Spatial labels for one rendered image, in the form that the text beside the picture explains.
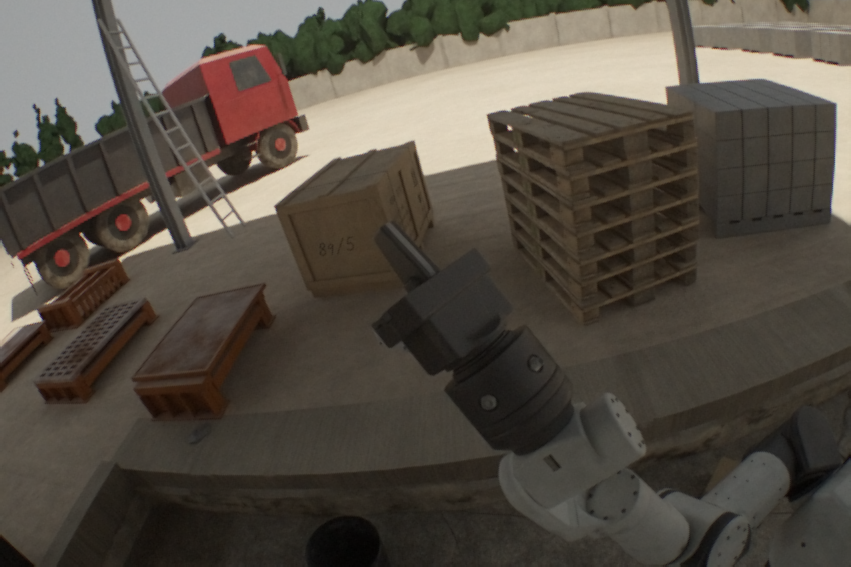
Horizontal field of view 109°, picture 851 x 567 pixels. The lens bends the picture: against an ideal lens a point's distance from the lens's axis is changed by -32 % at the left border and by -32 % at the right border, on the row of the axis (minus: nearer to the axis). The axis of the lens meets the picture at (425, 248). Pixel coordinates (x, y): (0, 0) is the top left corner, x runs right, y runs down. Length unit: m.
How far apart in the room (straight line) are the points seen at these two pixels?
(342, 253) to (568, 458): 2.90
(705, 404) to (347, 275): 2.45
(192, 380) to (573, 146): 2.35
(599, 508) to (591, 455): 0.11
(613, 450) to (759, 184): 2.98
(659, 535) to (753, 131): 2.84
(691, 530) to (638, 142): 1.88
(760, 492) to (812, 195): 3.01
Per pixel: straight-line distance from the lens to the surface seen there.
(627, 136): 2.17
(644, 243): 2.39
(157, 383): 2.92
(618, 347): 2.32
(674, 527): 0.52
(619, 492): 0.46
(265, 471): 2.29
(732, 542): 0.58
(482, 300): 0.37
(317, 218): 3.14
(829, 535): 0.73
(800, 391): 2.43
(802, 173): 3.43
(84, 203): 8.25
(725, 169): 3.12
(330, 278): 3.33
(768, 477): 0.70
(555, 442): 0.37
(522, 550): 2.05
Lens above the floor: 1.85
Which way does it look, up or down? 24 degrees down
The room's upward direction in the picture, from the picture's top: 16 degrees counter-clockwise
